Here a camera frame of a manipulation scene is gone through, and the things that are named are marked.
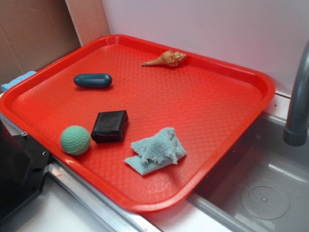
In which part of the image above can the light blue cloth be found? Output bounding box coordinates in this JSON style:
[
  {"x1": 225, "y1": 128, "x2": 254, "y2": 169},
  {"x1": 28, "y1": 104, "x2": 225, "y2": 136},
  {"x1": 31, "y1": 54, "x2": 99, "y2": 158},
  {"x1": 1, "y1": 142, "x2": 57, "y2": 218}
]
[{"x1": 125, "y1": 128, "x2": 186, "y2": 176}]

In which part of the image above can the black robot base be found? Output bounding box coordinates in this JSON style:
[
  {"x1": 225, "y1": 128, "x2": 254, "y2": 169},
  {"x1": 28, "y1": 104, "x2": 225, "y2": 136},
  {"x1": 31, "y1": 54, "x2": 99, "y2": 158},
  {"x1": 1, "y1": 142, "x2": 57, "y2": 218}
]
[{"x1": 0, "y1": 122, "x2": 51, "y2": 224}]

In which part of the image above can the red plastic tray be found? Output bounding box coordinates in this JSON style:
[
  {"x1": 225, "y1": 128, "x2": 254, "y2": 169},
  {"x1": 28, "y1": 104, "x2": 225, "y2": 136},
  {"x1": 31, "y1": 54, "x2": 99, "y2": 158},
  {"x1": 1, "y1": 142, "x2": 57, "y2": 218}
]
[{"x1": 0, "y1": 35, "x2": 275, "y2": 213}]

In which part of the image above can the black rectangular block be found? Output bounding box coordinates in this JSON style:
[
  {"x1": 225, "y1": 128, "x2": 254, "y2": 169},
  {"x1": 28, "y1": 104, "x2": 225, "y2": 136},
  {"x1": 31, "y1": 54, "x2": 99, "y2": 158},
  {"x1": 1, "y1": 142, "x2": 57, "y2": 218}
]
[{"x1": 91, "y1": 110, "x2": 128, "y2": 143}]

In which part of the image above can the tan spiral seashell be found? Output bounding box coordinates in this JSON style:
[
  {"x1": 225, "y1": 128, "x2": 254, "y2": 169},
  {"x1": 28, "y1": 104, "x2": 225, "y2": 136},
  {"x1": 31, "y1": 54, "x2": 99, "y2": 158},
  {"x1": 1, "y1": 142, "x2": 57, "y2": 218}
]
[{"x1": 141, "y1": 50, "x2": 187, "y2": 67}]

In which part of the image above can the dark teal capsule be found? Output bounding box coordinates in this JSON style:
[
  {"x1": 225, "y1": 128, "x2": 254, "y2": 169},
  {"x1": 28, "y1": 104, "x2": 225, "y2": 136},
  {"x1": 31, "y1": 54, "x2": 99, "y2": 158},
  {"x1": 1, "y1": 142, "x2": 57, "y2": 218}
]
[{"x1": 73, "y1": 73, "x2": 112, "y2": 88}]

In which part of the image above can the green golf ball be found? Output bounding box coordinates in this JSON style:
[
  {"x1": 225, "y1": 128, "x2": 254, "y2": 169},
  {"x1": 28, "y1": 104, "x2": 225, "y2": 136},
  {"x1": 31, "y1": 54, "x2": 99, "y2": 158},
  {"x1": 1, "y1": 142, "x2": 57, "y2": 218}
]
[{"x1": 60, "y1": 126, "x2": 90, "y2": 156}]

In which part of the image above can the grey plastic sink basin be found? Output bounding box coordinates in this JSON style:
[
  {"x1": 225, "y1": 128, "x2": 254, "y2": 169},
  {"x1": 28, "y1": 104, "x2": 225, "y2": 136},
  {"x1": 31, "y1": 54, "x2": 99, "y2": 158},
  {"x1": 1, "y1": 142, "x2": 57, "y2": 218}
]
[{"x1": 188, "y1": 113, "x2": 309, "y2": 232}]

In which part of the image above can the brown cardboard panel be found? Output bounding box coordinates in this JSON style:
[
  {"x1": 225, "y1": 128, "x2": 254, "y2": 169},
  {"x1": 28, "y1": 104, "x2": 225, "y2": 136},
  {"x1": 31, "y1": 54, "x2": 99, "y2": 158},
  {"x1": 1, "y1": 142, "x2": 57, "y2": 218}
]
[{"x1": 0, "y1": 0, "x2": 80, "y2": 84}]

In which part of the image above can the blue sponge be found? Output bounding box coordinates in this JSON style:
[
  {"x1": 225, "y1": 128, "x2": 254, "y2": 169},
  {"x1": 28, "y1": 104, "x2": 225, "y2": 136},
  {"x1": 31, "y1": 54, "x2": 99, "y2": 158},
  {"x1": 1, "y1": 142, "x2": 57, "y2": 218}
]
[{"x1": 1, "y1": 71, "x2": 36, "y2": 92}]

